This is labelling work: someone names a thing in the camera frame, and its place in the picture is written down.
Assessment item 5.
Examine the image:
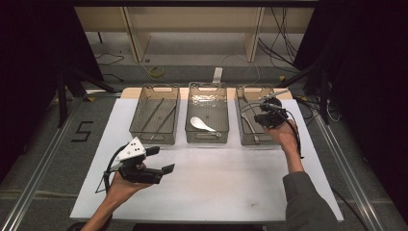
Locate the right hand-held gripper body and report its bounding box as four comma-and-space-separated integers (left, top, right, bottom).
261, 90, 290, 129

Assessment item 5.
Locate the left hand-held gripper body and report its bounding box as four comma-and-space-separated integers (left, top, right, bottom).
115, 137, 165, 185

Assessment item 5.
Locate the clear grey plastic bin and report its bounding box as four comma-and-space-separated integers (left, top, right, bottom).
234, 84, 289, 146
185, 82, 230, 144
128, 84, 182, 145

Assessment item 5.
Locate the white ceramic spoon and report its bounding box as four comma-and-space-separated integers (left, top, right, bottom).
190, 116, 217, 133

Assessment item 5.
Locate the person's right hand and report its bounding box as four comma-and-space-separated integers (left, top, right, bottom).
266, 118, 299, 152

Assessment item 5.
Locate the person's left hand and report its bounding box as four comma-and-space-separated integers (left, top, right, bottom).
107, 162, 152, 204

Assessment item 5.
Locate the white foam board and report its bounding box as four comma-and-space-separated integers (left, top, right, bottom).
69, 97, 344, 224

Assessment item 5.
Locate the black metal stand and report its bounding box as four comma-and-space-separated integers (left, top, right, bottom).
277, 61, 331, 125
57, 66, 116, 129

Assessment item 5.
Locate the white power strip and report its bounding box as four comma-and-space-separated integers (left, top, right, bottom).
212, 66, 223, 84

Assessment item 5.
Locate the black curtain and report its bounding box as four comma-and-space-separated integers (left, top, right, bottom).
0, 0, 104, 182
293, 0, 408, 222

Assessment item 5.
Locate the beige wooden shelf unit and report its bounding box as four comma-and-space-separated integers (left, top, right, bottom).
73, 6, 316, 64

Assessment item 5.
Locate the right hand-held gripper cable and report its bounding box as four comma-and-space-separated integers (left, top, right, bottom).
240, 101, 305, 160

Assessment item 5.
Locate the hand-held gripper cable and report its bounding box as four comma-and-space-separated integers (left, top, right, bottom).
240, 101, 305, 160
94, 143, 129, 194

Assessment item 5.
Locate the left hand-held gripper cable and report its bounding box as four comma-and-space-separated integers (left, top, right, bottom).
94, 143, 129, 194

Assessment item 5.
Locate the white cable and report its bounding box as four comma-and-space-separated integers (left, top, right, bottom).
220, 52, 262, 87

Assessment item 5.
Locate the black cable bundle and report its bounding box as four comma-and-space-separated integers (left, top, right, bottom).
258, 7, 300, 70

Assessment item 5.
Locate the yellow cable coil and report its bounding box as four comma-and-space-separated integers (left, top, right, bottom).
149, 65, 166, 79

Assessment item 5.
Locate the aluminium floor rail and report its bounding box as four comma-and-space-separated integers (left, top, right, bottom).
0, 90, 123, 231
312, 114, 386, 231

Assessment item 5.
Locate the thin black floor cable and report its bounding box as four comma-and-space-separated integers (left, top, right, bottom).
94, 52, 125, 66

